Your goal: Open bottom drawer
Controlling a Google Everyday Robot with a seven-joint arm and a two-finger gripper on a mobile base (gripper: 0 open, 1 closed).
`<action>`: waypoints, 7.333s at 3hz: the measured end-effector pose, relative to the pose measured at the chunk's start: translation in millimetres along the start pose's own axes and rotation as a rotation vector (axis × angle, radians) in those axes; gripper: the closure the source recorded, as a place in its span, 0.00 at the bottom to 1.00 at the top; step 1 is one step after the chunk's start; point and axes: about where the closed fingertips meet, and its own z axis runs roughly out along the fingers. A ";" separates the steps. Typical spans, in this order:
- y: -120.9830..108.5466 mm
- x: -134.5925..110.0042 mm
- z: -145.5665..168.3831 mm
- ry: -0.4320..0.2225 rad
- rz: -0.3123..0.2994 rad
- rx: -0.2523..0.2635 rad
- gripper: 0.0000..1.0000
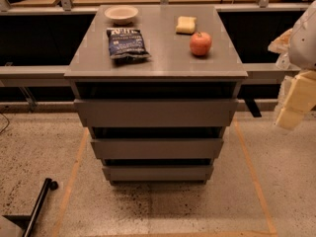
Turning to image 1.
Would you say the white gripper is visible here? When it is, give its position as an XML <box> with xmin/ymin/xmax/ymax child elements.
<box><xmin>268</xmin><ymin>29</ymin><xmax>316</xmax><ymax>130</ymax></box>

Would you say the grey bottom drawer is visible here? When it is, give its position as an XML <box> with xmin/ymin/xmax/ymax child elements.
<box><xmin>103</xmin><ymin>165</ymin><xmax>213</xmax><ymax>182</ymax></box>

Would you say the grey drawer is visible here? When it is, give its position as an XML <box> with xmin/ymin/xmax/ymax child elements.
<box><xmin>91</xmin><ymin>138</ymin><xmax>223</xmax><ymax>159</ymax></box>
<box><xmin>74</xmin><ymin>99</ymin><xmax>238</xmax><ymax>127</ymax></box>
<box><xmin>103</xmin><ymin>165</ymin><xmax>213</xmax><ymax>182</ymax></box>

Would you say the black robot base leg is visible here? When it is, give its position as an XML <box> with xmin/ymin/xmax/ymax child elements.
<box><xmin>0</xmin><ymin>178</ymin><xmax>58</xmax><ymax>237</ymax></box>

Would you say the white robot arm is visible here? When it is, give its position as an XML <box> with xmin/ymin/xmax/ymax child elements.
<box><xmin>268</xmin><ymin>1</ymin><xmax>316</xmax><ymax>130</ymax></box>

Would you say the grey drawer cabinet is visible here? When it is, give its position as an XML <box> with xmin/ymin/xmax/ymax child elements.
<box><xmin>63</xmin><ymin>4</ymin><xmax>249</xmax><ymax>186</ymax></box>

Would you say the grey top drawer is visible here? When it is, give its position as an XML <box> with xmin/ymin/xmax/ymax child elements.
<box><xmin>74</xmin><ymin>99</ymin><xmax>238</xmax><ymax>127</ymax></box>

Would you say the grey middle drawer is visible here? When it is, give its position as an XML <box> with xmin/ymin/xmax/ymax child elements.
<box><xmin>91</xmin><ymin>138</ymin><xmax>223</xmax><ymax>159</ymax></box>

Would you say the red apple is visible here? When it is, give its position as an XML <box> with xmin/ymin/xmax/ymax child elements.
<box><xmin>190</xmin><ymin>32</ymin><xmax>212</xmax><ymax>56</ymax></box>

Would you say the yellow sponge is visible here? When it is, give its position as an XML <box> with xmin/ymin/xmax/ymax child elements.
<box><xmin>176</xmin><ymin>16</ymin><xmax>197</xmax><ymax>35</ymax></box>

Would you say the blue chip bag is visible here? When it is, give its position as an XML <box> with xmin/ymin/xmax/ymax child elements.
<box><xmin>106</xmin><ymin>28</ymin><xmax>150</xmax><ymax>59</ymax></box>

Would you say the white bowl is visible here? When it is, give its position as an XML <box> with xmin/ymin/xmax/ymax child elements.
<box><xmin>105</xmin><ymin>5</ymin><xmax>138</xmax><ymax>26</ymax></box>

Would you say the black cable on floor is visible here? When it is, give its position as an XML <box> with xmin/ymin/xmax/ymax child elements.
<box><xmin>0</xmin><ymin>112</ymin><xmax>11</xmax><ymax>136</ymax></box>

